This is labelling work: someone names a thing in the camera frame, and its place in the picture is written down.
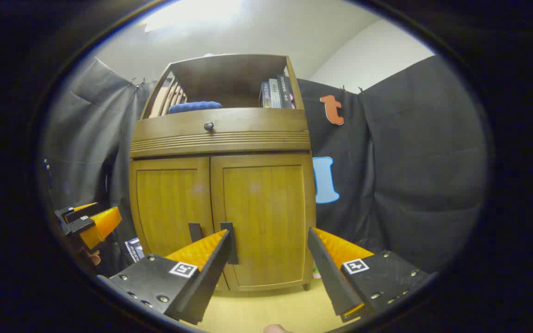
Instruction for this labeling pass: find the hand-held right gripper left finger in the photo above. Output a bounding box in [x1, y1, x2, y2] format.
[96, 229, 231, 325]

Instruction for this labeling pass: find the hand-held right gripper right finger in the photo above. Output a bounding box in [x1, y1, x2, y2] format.
[307, 227, 429, 323]

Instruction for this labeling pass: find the wooden cabinet door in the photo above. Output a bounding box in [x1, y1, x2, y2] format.
[210, 153, 317, 292]
[130, 156, 230, 293]

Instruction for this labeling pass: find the wooden double-door shoe cabinet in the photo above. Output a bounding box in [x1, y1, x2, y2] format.
[129, 54, 317, 293]

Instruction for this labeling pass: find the wooden cabinet drawer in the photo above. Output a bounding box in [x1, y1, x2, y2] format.
[130, 108, 312, 159]

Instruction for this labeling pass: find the printed booklet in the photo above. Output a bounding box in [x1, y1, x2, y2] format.
[124, 237, 145, 263]

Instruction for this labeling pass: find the black backdrop cloth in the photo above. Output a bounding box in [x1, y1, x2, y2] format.
[42, 55, 488, 278]

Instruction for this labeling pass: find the blue folded towel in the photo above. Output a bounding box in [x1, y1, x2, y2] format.
[167, 101, 223, 115]

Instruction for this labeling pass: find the grey book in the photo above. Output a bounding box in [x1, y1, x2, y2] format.
[269, 79, 282, 108]

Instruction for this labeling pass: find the black right door handle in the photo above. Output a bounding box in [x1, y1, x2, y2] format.
[221, 222, 239, 265]

